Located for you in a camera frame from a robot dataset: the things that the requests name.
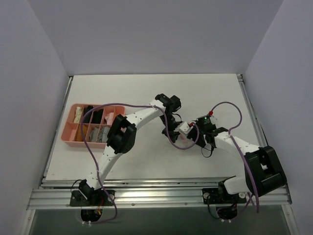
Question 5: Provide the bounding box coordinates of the white underwear with pink trim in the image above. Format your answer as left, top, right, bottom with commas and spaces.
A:
179, 134, 188, 146

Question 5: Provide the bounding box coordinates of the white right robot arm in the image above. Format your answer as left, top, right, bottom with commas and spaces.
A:
187, 115, 287, 202

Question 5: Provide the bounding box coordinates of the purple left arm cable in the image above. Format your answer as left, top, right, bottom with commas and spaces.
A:
81, 102, 199, 224

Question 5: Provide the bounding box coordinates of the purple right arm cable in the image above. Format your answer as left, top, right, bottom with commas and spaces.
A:
207, 100, 260, 219

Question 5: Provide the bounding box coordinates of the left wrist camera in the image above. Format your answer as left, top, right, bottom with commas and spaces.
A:
178, 121, 193, 136

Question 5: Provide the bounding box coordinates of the white rolled cloth in tray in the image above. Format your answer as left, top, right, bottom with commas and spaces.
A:
73, 106, 84, 123

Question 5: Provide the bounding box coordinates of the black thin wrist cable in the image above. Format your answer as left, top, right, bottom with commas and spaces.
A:
200, 143, 215, 159

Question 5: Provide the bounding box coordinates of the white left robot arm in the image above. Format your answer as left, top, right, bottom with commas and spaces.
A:
79, 94, 181, 205

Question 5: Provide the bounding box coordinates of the aluminium frame rail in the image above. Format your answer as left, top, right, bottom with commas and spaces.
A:
27, 182, 293, 209

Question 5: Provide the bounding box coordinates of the black rolled cloth in tray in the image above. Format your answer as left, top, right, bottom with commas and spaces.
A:
83, 105, 94, 123

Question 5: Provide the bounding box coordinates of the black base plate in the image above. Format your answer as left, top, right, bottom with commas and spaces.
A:
201, 188, 246, 204
69, 189, 113, 207

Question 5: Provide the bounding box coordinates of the pink plastic organizer tray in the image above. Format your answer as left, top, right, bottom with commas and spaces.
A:
61, 104, 125, 148

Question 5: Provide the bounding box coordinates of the grey rolled cloth in tray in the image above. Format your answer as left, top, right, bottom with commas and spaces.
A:
89, 126, 110, 143

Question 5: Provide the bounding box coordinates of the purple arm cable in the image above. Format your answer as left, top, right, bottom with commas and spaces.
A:
207, 100, 260, 219
81, 102, 199, 224

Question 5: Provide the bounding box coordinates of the pink rolled cloth in tray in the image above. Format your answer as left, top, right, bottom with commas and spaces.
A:
104, 112, 115, 125

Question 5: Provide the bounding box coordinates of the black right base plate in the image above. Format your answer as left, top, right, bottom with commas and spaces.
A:
201, 188, 246, 204

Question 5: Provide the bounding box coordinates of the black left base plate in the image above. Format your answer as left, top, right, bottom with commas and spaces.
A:
69, 189, 113, 207

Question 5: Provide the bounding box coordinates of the orange rolled cloth in tray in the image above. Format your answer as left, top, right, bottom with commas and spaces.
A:
75, 124, 89, 141

